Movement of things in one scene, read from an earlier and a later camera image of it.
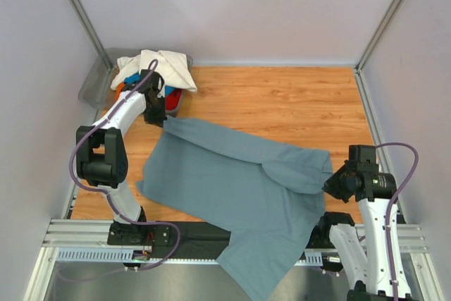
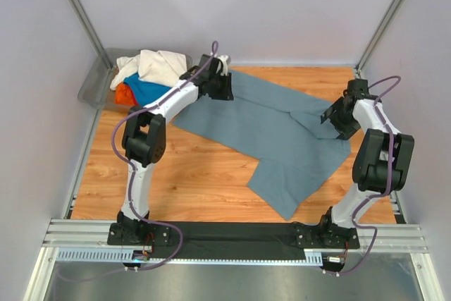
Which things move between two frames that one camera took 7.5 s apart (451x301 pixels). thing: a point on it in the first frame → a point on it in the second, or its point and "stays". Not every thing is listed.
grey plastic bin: x=96 y=89 stays
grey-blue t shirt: x=271 y=197 → x=299 y=155
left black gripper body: x=155 y=114 → x=218 y=89
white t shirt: x=173 y=65 stays
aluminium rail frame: x=63 y=232 stays
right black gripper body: x=336 y=182 → x=344 y=125
